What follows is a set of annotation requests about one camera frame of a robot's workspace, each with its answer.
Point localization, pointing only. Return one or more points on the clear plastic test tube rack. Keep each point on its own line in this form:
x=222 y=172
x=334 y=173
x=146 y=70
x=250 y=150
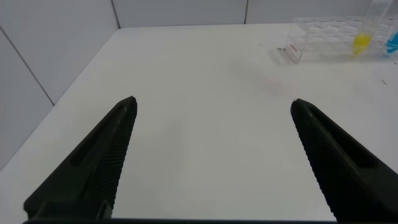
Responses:
x=326 y=40

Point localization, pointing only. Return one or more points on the test tube with yellow pigment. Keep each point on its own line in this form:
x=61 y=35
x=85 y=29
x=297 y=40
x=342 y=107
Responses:
x=361 y=42

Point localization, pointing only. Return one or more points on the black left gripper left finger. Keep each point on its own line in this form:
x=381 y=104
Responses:
x=93 y=168

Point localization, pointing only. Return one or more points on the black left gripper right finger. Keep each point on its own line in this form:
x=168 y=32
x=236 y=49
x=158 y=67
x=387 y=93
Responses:
x=348 y=174

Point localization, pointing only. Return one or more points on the test tube with blue pigment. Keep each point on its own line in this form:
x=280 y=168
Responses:
x=393 y=43

